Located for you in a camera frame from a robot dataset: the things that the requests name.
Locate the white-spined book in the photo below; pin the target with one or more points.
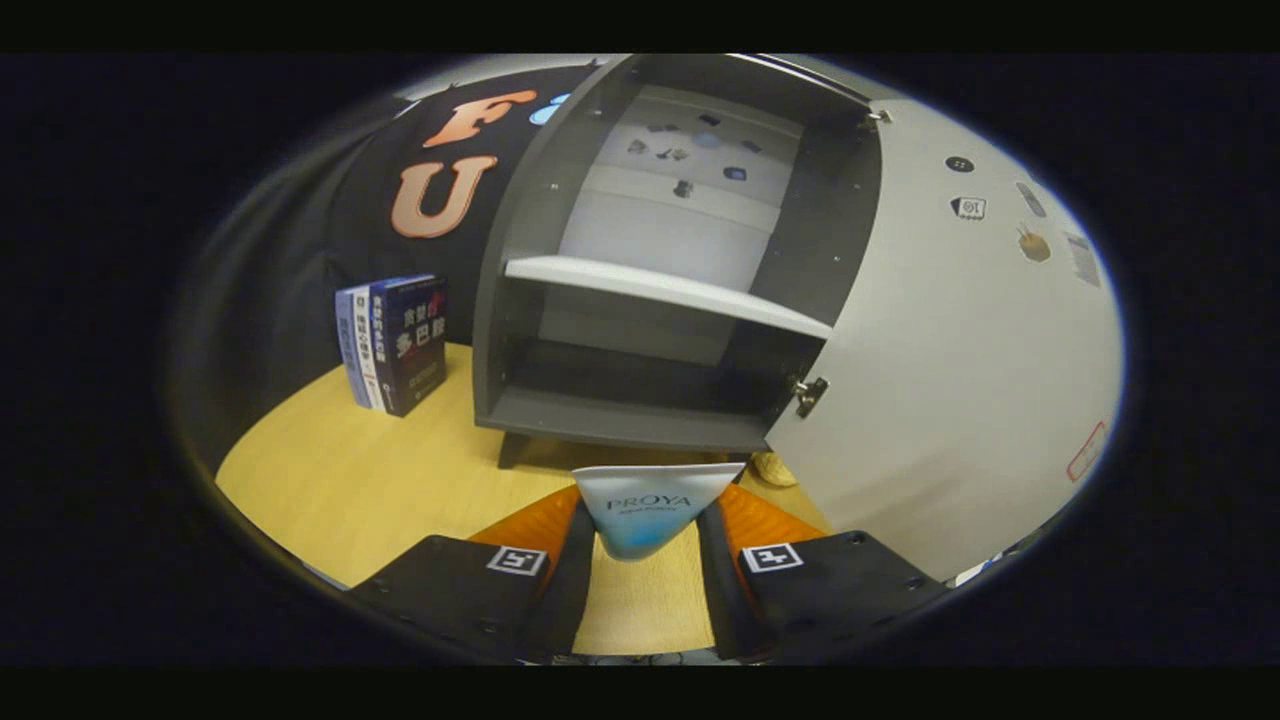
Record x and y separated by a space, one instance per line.
368 350

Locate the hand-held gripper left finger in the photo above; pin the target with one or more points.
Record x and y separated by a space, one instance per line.
570 600

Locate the black backdrop cloth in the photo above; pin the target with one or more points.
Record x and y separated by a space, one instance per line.
300 260

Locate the white and blue tube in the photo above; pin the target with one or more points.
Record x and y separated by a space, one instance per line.
645 510

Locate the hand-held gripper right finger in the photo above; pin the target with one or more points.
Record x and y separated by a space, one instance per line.
725 600

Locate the yellow plush toy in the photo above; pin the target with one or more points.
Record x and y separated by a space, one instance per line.
775 470

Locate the white cabinet shelf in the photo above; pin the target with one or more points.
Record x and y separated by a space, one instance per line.
680 292

